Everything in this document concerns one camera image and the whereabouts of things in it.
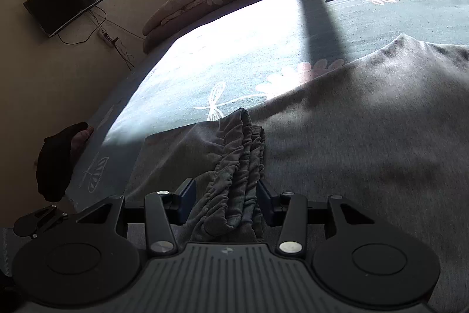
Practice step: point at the grey sweatpants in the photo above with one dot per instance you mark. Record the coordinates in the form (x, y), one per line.
(348, 151)

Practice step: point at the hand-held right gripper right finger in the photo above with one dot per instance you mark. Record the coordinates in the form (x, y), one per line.
(264, 205)

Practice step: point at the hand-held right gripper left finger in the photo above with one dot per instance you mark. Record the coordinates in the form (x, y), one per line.
(187, 201)

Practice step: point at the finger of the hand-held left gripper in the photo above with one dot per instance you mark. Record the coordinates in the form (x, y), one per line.
(49, 216)

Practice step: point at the white power strip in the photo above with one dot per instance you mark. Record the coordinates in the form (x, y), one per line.
(106, 38)

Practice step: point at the another person's forearm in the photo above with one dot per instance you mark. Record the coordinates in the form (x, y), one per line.
(55, 162)

